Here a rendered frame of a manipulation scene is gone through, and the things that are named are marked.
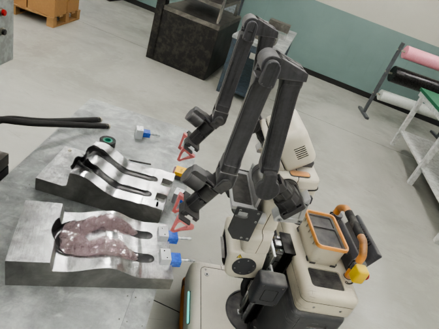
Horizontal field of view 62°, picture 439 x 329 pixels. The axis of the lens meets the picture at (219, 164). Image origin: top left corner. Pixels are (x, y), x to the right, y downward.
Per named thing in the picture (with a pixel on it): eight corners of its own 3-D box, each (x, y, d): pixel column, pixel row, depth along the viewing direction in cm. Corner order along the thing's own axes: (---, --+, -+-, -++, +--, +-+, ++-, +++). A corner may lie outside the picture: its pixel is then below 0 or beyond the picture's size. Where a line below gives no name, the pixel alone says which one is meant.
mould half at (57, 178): (170, 189, 170) (178, 166, 163) (157, 226, 148) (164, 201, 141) (65, 156, 166) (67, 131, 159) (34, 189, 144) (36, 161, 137)
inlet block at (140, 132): (158, 137, 205) (160, 128, 202) (159, 141, 201) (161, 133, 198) (134, 133, 200) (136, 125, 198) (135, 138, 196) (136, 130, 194)
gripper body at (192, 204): (180, 213, 116) (196, 200, 114) (181, 193, 125) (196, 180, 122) (195, 223, 119) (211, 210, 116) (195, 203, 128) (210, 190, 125)
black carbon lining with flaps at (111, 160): (158, 181, 161) (162, 163, 156) (148, 203, 147) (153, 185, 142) (80, 156, 158) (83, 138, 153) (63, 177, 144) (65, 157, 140)
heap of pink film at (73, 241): (137, 226, 136) (141, 211, 132) (138, 265, 122) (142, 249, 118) (62, 220, 128) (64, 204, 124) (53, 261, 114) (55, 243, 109)
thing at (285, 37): (279, 76, 667) (300, 26, 620) (260, 109, 506) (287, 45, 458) (243, 62, 673) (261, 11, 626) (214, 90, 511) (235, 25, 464)
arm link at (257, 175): (289, 192, 116) (286, 182, 121) (273, 172, 111) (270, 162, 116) (264, 206, 119) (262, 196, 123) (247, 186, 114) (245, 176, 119)
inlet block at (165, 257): (192, 260, 135) (196, 250, 132) (194, 271, 131) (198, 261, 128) (157, 258, 131) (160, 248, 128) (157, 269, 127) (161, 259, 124)
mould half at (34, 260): (164, 234, 146) (170, 213, 140) (170, 289, 125) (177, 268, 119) (25, 222, 129) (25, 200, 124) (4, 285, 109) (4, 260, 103)
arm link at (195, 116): (225, 121, 148) (224, 111, 155) (204, 103, 143) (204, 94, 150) (205, 140, 152) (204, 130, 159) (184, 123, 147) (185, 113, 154)
